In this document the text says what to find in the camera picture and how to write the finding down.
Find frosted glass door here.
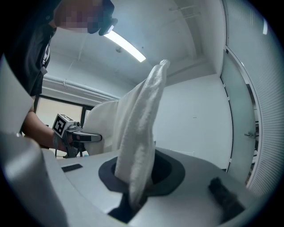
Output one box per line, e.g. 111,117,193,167
220,47,256,172

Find white wall pipes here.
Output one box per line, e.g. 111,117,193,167
41,74,122,101

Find long ceiling light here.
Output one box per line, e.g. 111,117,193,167
103,29,147,63

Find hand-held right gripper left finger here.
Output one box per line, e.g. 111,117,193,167
108,192,134,223

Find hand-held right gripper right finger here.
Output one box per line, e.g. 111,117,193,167
138,192,149,208

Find black framed window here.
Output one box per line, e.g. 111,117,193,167
33,94,95,133

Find person's black shirt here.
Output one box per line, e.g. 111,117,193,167
4,21,57,97

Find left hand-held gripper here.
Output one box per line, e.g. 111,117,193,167
51,113,103,159

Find white fluffy cushion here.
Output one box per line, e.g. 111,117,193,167
112,59,171,207

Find black head-worn camera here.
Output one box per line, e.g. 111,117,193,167
97,0,118,36

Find person's left forearm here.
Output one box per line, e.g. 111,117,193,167
22,110,67,153

